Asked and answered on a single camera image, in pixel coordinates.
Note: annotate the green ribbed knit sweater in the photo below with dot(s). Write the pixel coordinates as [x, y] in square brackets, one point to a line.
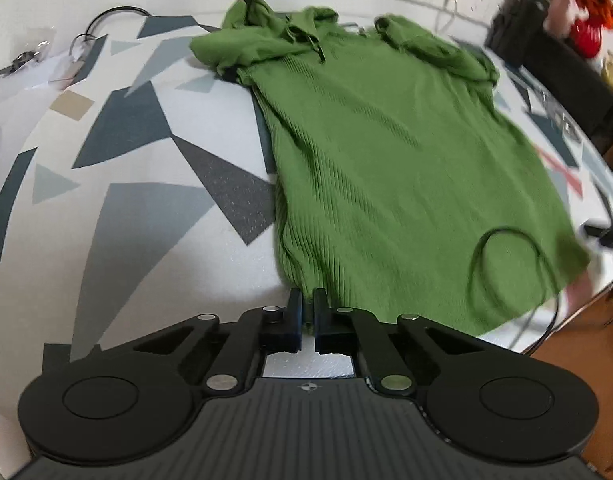
[400, 185]

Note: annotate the geometric patterned bed sheet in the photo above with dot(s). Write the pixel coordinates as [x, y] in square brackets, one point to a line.
[146, 195]

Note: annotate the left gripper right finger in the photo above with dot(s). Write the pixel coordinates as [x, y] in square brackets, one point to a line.
[358, 334]

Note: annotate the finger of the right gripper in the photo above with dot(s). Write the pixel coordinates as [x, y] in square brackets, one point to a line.
[604, 234]

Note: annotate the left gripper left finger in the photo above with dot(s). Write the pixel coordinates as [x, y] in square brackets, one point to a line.
[245, 344]

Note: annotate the black bedside cabinet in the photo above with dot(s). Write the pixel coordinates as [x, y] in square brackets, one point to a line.
[576, 86]

